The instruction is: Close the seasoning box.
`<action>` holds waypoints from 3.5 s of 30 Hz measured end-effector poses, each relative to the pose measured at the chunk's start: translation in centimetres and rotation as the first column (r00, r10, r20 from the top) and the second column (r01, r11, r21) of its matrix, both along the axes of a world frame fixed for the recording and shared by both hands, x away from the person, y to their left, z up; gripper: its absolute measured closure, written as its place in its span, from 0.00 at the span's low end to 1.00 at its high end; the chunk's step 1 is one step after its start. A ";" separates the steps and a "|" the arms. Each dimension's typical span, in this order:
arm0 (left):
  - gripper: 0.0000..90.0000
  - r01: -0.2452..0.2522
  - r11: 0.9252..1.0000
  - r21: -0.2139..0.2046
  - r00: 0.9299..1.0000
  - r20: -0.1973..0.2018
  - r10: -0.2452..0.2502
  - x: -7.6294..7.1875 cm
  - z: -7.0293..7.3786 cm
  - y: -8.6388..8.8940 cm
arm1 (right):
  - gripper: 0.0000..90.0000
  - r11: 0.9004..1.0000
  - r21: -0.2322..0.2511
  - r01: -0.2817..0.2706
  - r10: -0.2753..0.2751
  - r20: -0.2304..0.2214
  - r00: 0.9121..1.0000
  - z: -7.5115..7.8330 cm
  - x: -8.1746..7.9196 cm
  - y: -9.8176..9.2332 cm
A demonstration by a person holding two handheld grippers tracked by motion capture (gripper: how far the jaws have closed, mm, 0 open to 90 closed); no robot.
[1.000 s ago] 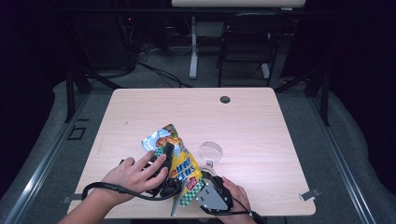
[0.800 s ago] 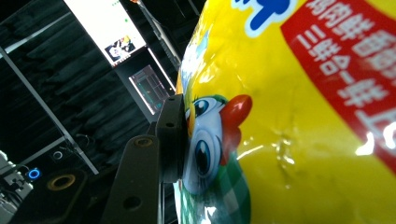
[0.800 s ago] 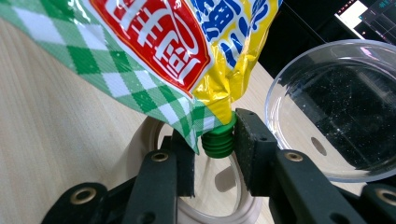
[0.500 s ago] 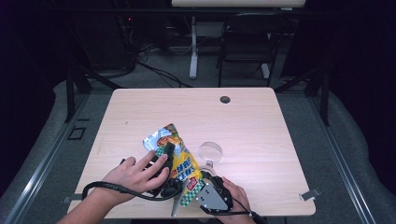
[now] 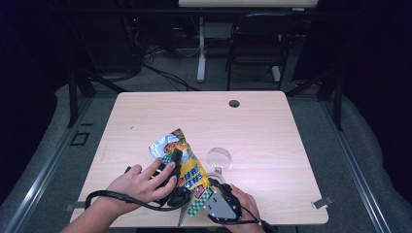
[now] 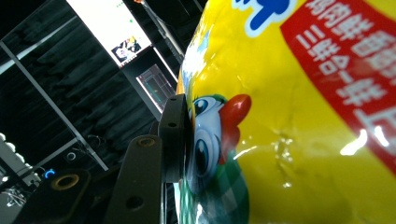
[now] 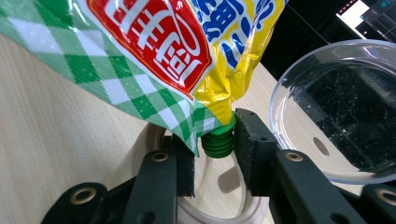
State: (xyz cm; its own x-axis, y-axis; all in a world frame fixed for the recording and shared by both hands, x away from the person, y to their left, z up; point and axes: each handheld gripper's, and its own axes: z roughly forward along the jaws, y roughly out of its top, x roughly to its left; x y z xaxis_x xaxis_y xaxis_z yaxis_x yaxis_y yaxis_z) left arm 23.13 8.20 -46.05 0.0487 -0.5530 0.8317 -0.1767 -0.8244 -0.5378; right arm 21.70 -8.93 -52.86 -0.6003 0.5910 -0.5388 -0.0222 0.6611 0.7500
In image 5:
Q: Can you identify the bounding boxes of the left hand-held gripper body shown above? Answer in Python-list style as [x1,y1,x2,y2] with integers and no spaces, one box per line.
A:
[154,174,196,227]

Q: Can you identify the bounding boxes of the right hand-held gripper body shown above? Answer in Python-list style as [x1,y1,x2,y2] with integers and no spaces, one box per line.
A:
[202,178,243,225]

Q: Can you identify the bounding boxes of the yellow pouch with green cap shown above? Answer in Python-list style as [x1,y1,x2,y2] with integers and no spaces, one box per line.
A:
[149,128,212,217]

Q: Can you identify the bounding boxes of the clear plastic jar with lid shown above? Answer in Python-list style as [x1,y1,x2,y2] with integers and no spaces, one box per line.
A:
[206,147,233,186]

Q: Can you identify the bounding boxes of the person's right hand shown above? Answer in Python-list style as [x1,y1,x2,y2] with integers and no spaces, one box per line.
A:
[225,183,261,233]

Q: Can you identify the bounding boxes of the person's left hand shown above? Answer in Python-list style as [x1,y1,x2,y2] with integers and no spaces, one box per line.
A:
[107,157,179,206]

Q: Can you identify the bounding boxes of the grey tape strip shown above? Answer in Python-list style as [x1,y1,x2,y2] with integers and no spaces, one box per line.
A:
[64,201,86,213]
[311,195,334,210]

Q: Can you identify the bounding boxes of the white desk leg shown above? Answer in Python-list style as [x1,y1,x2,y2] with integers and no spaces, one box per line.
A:
[196,17,208,83]

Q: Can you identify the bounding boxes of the black metal stand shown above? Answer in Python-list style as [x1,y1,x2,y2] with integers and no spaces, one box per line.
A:
[285,69,344,132]
[67,64,127,129]

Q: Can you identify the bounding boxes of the white box under desk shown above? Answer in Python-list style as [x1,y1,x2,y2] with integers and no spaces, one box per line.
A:
[203,22,234,40]

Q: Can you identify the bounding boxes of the black folding chair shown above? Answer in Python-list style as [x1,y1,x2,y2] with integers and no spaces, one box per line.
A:
[225,13,302,91]

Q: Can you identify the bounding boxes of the dark device with red light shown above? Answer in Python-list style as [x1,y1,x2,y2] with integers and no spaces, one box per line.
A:
[120,9,176,56]

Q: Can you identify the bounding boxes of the white background desk top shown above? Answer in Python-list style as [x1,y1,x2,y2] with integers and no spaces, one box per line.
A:
[178,0,319,9]

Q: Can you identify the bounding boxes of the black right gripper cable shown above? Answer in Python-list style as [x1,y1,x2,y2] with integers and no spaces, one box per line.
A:
[207,207,280,233]

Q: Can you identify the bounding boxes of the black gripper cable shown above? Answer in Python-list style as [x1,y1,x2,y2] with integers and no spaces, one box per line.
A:
[207,207,280,233]
[85,189,192,212]

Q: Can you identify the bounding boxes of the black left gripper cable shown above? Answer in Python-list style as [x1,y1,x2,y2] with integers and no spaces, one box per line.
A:
[85,189,192,212]

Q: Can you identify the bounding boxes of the black floor cable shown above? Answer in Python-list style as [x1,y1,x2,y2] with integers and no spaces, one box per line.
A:
[142,62,200,92]

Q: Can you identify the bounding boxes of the aluminium floor rail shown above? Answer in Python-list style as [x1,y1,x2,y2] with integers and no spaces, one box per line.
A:
[320,96,392,233]
[3,96,95,233]

